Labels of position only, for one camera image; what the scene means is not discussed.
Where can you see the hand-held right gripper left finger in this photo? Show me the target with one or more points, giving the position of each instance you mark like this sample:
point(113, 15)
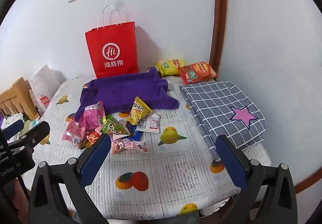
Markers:
point(96, 158)

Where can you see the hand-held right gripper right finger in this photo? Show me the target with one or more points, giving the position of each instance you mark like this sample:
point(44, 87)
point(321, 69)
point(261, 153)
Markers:
point(230, 161)

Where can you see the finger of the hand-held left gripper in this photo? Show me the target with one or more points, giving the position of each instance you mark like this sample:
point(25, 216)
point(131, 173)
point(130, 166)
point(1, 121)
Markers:
point(15, 127)
point(37, 132)

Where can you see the red orange snack packet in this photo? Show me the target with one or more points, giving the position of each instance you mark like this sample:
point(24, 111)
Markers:
point(91, 138)

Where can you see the light pink peach snack packet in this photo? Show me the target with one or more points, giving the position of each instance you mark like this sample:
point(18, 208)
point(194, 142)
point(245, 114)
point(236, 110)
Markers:
point(73, 133)

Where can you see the white red label snack packet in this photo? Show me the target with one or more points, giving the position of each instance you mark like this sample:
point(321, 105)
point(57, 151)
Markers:
point(151, 125)

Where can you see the white spotted cloth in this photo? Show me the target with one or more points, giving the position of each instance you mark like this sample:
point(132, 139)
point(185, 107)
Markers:
point(10, 117)

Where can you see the wooden chair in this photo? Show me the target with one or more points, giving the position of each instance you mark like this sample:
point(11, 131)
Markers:
point(15, 98)

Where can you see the pale pink snack packet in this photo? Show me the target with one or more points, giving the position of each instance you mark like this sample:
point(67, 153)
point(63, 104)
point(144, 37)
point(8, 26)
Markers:
point(120, 136)

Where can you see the cartoon print snack packet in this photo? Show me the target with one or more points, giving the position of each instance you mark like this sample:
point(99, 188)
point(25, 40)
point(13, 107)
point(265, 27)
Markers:
point(129, 146)

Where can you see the green triangular snack packet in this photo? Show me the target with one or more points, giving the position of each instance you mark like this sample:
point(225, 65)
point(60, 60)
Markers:
point(114, 127)

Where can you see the magenta snack bag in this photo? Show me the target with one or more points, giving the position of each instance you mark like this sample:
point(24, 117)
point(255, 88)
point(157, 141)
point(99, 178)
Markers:
point(93, 119)

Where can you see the blue snack packet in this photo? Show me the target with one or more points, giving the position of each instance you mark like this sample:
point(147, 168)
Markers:
point(133, 134)

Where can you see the white shopping bag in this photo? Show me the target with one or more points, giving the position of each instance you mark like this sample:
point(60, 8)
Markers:
point(44, 83)

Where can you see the grey plaid cloth pink star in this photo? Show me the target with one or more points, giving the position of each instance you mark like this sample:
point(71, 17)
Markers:
point(221, 103)

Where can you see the fruit print tablecloth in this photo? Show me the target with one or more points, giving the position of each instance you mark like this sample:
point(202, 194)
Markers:
point(156, 171)

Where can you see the yellow triangular snack packet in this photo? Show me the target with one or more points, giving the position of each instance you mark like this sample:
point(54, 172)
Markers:
point(137, 113)

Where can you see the purple towel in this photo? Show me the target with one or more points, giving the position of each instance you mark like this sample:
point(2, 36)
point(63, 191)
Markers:
point(125, 90)

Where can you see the brown wooden baseboard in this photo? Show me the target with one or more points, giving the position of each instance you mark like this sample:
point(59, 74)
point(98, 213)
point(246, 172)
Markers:
point(309, 176)

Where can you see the orange chip bag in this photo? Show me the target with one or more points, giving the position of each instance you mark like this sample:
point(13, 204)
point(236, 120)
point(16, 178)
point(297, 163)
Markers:
point(198, 71)

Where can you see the yellow chip bag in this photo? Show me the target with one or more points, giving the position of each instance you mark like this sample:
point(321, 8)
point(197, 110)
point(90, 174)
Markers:
point(168, 66)

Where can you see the red paper bag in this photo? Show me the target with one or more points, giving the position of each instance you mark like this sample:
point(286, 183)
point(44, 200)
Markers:
point(110, 37)

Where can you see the brown wooden door frame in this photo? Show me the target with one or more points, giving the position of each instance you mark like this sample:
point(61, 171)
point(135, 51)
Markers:
point(218, 12)

